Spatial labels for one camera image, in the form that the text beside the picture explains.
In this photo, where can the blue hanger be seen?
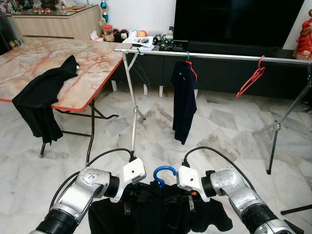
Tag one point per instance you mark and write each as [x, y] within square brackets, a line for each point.
[163, 169]

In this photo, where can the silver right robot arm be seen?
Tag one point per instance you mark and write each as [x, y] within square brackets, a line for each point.
[239, 195]

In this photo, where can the green hanger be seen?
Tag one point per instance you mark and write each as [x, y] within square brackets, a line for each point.
[187, 54]

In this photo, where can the red hanger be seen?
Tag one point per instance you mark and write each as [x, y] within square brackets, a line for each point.
[262, 69]

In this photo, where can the navy shirt red collar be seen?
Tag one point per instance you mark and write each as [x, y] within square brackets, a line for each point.
[184, 97]

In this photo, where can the black long-sleeved garment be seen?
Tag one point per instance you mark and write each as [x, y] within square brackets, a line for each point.
[39, 92]

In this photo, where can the silver clothes rack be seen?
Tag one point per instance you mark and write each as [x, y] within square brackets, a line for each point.
[219, 56]

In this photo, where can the marble folding table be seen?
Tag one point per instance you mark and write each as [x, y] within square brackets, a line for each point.
[73, 58]

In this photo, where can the stack of papers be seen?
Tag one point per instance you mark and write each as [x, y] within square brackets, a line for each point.
[139, 43]

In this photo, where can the black soundbar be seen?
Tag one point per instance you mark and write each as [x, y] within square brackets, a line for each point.
[229, 48]

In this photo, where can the black electronic gadgets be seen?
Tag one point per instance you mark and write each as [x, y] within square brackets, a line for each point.
[165, 43]

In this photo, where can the black round plush toy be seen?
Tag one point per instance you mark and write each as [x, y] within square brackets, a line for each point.
[122, 34]

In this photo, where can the orange ball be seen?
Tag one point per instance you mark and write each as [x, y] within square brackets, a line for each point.
[142, 33]

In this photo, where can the white blue ball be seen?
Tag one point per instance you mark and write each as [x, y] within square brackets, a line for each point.
[132, 33]

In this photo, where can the red-lidded jar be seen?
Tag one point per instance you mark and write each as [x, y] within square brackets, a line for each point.
[107, 33]

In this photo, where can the tissue box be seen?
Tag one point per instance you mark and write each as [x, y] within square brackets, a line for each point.
[95, 35]

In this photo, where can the black television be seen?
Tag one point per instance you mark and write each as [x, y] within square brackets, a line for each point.
[234, 19]

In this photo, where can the blue trophy ornament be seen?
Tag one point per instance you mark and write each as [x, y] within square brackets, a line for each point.
[104, 7]

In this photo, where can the red laughing Buddha statue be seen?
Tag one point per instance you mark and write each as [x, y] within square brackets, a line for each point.
[304, 41]

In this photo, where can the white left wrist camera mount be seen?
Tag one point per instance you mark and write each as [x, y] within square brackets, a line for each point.
[132, 173]

